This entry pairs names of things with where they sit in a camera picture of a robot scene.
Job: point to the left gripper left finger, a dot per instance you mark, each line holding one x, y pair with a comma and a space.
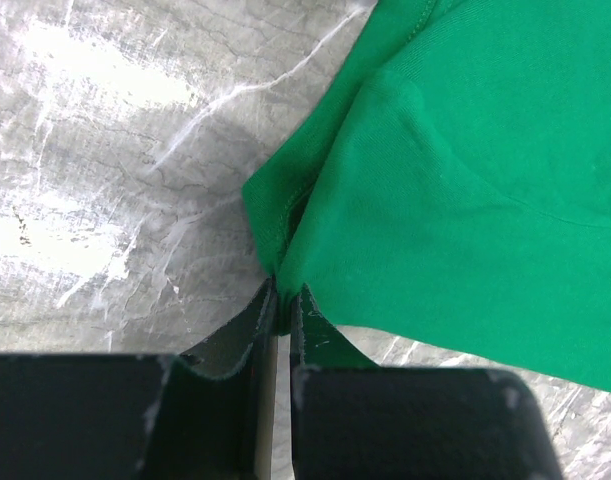
205, 413

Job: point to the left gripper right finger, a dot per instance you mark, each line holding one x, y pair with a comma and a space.
354, 419

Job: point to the green t shirt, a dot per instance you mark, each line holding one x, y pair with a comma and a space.
453, 185

